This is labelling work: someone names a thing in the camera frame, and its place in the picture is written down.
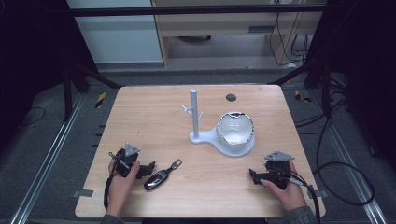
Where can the grey round table grommet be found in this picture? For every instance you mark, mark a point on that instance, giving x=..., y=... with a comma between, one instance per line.
x=231, y=97

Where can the yellow black striped tape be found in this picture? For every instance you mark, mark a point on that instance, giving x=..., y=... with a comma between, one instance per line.
x=301, y=96
x=100, y=99

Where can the white bowl with dark rim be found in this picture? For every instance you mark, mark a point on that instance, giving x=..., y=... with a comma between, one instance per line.
x=235, y=130

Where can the wooden desk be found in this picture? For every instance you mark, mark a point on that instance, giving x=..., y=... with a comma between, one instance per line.
x=218, y=25

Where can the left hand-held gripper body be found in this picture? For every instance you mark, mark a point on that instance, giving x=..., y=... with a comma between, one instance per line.
x=125, y=161

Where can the person's right hand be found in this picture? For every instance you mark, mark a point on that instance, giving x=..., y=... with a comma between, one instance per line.
x=288, y=194

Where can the white cabinet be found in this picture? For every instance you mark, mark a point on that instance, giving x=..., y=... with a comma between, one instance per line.
x=121, y=40

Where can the aluminium floor rail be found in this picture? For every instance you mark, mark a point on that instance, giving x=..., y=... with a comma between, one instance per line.
x=46, y=158
x=348, y=158

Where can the white key holder stand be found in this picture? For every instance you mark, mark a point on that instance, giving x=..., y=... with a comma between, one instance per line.
x=199, y=137

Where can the black car key fob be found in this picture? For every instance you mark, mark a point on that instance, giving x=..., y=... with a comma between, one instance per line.
x=157, y=179

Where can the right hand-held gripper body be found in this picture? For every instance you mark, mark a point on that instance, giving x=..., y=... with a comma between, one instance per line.
x=278, y=169

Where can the black metal frame stand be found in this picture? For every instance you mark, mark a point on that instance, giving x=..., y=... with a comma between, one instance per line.
x=70, y=84
x=317, y=77

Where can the black horizontal frame bar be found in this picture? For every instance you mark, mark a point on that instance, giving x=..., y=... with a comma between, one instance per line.
x=196, y=11

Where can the person's left hand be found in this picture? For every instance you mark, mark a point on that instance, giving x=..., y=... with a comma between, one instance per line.
x=120, y=186

